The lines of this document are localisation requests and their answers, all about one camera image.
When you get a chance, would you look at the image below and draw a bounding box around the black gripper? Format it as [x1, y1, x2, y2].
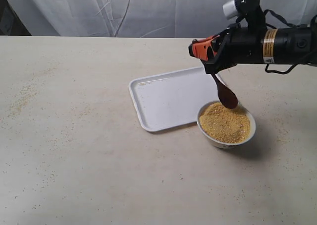
[188, 23, 266, 74]

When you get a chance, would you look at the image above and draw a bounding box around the brown wooden spoon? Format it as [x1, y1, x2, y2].
[211, 74, 238, 109]

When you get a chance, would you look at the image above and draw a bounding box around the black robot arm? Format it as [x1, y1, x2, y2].
[188, 16, 317, 74]

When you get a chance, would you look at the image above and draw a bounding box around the yellow-brown granular powder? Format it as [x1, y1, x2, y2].
[199, 103, 250, 143]

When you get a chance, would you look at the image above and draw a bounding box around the white backdrop cloth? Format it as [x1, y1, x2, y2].
[0, 0, 317, 40]

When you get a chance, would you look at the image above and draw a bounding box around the white square plastic tray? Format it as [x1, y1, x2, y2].
[129, 66, 218, 132]

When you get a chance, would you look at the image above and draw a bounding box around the white ceramic bowl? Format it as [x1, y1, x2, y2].
[197, 101, 257, 149]

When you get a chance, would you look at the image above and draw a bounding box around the dark object behind cloth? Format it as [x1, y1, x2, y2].
[0, 0, 31, 36]

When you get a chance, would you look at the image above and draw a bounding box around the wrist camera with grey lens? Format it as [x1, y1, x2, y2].
[222, 0, 266, 31]

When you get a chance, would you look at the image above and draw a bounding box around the black cable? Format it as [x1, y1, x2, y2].
[263, 9, 310, 75]

